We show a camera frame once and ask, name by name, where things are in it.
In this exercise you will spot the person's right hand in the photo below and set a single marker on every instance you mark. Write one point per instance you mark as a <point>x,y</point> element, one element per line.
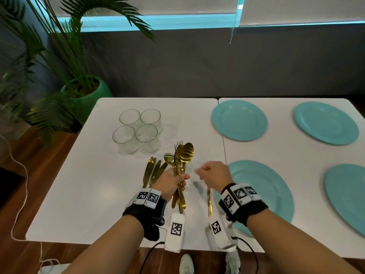
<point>216,175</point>

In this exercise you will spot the person's left hand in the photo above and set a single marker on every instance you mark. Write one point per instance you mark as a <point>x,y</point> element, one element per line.
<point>168,184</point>

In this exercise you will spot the gold knife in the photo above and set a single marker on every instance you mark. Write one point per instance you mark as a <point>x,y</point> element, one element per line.
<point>155,172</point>
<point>163,168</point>
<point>148,171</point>

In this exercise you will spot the gold fork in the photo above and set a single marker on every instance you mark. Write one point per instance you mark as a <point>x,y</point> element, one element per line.
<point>210,202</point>
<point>178,144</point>

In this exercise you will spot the light blue plate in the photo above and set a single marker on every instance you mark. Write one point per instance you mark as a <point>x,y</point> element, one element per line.
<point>239,119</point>
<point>265,191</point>
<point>325,122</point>
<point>348,196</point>

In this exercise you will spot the person's left forearm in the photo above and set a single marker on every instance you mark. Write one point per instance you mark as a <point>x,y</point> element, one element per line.
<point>108,245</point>

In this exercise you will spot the black left marker wristband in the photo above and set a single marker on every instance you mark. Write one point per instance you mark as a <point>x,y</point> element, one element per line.
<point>145,214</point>

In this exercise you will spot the black marker wristband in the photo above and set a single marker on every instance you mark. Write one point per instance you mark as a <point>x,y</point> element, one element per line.
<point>248,211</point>
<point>145,214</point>

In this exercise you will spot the black right marker wristband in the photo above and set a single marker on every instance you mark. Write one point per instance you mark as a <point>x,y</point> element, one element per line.
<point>248,211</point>

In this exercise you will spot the white sneaker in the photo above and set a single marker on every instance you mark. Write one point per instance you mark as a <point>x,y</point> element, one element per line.
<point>186,265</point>
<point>232,262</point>

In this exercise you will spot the green plant pot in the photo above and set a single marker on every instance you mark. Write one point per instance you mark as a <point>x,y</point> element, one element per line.
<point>94,99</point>

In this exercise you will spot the white square stool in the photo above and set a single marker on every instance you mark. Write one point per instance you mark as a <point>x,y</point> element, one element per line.
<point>54,269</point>

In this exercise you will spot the cyan lit window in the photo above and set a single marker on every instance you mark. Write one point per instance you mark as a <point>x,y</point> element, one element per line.
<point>171,22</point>

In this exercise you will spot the black cabinet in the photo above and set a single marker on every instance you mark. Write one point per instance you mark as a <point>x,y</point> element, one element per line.
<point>8,182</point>

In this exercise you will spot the white roller blind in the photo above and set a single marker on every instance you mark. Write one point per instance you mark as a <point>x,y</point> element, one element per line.
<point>156,4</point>
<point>299,9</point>

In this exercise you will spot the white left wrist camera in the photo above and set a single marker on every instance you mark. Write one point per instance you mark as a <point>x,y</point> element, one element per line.
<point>174,231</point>

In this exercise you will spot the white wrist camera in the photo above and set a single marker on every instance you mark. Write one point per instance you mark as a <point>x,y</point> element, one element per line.
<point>221,234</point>
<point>174,231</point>

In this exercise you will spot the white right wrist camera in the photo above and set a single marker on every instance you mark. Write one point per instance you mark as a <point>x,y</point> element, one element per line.
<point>221,234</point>

